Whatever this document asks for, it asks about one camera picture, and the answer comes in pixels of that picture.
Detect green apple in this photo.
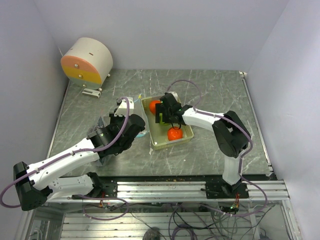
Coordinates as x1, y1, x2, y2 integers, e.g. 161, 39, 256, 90
159, 113, 173, 126

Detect orange fruit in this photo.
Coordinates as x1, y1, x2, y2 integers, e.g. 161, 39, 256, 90
149, 100, 162, 115

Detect blue-zipper clear bag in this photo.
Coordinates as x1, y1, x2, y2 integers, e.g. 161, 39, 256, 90
133, 93, 150, 138

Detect small red-orange fruit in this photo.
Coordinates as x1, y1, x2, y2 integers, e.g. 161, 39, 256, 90
167, 127, 184, 141

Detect yellow-green perforated plastic basket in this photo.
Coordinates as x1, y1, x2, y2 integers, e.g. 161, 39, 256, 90
141, 94, 194, 150

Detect red-zipper clear bag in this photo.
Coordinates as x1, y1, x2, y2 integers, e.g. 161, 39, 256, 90
87, 116, 109, 167

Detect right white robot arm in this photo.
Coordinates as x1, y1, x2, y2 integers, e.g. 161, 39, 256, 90
154, 92, 253, 198

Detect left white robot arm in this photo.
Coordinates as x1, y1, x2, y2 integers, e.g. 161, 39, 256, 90
13, 114, 146, 211

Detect cylindrical drawer box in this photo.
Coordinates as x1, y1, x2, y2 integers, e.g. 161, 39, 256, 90
60, 37, 114, 91

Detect white corner clip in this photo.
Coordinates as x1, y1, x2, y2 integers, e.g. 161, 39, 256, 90
239, 71, 247, 78

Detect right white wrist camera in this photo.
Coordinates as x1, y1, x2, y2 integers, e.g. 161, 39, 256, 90
167, 91, 178, 100

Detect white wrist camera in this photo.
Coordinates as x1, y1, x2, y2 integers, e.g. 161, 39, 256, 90
167, 91, 178, 100
114, 97, 135, 117

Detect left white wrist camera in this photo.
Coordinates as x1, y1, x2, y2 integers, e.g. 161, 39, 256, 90
114, 97, 135, 117

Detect small silver metal bracket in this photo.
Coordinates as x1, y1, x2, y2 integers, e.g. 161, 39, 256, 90
82, 88, 101, 99

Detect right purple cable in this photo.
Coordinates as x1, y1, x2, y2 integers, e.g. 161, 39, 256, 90
166, 79, 254, 176

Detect purple cable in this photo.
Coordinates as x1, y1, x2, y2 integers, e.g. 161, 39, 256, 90
166, 79, 254, 176
0, 96, 131, 209

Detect loose wires under table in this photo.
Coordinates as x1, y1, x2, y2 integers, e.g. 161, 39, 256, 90
82, 194, 276, 240

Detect aluminium rail frame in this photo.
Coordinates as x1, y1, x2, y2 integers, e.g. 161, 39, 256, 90
21, 175, 302, 240

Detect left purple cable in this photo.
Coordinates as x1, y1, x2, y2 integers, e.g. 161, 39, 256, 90
0, 96, 131, 209

